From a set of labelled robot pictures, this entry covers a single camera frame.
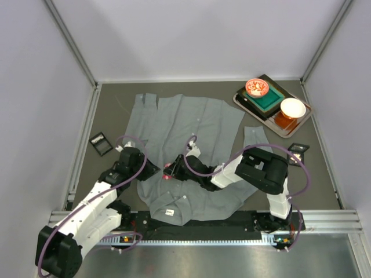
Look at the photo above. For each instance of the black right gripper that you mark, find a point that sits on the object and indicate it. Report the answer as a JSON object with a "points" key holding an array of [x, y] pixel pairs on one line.
{"points": [[177, 167]]}

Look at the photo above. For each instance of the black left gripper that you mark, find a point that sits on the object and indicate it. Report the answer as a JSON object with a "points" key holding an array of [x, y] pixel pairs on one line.
{"points": [[149, 169]]}

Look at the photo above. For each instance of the grey button-up shirt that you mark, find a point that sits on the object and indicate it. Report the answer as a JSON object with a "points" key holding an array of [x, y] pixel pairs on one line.
{"points": [[164, 125]]}

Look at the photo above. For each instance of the gold leaf brooch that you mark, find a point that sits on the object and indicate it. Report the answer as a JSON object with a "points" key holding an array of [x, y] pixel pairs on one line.
{"points": [[295, 158]]}

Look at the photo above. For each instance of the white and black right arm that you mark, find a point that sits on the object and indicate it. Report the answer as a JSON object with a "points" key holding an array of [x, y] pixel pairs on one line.
{"points": [[263, 170]]}

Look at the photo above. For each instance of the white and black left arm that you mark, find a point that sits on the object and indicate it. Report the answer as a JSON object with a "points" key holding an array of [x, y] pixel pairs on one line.
{"points": [[62, 248]]}

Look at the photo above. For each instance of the black left jewellery box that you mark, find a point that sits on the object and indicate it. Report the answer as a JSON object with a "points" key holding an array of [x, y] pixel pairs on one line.
{"points": [[101, 144]]}

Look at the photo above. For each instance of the black jewellery box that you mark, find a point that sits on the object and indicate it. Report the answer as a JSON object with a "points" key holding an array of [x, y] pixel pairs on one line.
{"points": [[298, 150], [101, 144]]}

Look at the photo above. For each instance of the black rectangular tray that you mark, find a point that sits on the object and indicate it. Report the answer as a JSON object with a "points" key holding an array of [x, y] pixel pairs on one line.
{"points": [[248, 104]]}

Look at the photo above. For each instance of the red patterned bowl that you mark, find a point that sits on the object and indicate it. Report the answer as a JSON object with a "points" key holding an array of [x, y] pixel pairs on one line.
{"points": [[256, 88]]}

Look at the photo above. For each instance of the amber glass dish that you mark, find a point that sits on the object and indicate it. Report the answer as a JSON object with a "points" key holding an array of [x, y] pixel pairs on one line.
{"points": [[285, 122]]}

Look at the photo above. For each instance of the brown plastic tray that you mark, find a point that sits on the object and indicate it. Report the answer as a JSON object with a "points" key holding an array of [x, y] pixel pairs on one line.
{"points": [[269, 122]]}

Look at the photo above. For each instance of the green square dish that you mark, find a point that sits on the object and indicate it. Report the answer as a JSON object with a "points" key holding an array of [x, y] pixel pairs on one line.
{"points": [[269, 102]]}

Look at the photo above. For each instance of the black right jewellery box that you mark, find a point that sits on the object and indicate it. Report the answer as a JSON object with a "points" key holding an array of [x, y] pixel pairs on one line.
{"points": [[298, 150]]}

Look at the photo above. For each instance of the white and orange cup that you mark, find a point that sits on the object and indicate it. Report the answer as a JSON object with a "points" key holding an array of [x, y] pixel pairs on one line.
{"points": [[293, 108]]}

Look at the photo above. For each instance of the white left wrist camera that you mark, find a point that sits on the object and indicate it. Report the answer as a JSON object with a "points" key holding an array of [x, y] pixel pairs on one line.
{"points": [[129, 144]]}

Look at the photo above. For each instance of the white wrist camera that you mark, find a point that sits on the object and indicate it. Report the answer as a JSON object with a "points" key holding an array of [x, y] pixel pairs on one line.
{"points": [[192, 149], [129, 144]]}

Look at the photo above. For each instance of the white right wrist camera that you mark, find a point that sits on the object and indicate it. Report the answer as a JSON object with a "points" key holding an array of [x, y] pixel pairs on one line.
{"points": [[192, 149]]}

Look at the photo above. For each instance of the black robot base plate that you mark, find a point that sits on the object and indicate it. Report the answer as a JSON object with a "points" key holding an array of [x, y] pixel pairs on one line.
{"points": [[242, 225]]}

